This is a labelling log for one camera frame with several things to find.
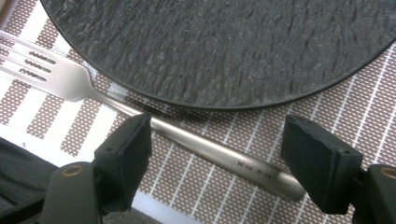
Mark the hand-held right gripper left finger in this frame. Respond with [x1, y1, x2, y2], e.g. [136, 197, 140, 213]
[92, 112, 153, 217]

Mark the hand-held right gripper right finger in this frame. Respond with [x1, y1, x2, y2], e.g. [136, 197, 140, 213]
[279, 114, 364, 216]

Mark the silver fork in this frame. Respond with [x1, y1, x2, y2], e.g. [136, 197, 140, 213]
[0, 29, 306, 202]

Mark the black textured round plate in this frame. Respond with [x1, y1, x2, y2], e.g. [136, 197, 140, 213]
[39, 0, 396, 110]

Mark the white board sheet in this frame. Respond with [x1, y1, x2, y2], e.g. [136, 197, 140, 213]
[0, 123, 204, 224]

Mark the brown striped placemat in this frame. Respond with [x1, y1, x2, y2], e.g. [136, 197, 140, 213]
[0, 0, 396, 224]

